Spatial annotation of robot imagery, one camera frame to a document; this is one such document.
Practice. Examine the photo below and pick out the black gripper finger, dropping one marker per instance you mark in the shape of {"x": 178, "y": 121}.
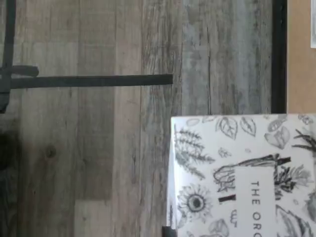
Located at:
{"x": 169, "y": 232}

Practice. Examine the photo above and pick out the yellow Purely Elizabeth box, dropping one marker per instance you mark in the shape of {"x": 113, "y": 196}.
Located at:
{"x": 313, "y": 22}

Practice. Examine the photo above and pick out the white box with yellow strip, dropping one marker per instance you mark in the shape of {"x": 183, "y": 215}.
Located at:
{"x": 247, "y": 172}

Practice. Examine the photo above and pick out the black floor stand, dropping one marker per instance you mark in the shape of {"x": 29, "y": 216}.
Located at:
{"x": 86, "y": 80}

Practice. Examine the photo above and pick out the wooden shelf board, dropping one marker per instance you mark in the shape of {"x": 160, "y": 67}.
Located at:
{"x": 298, "y": 74}

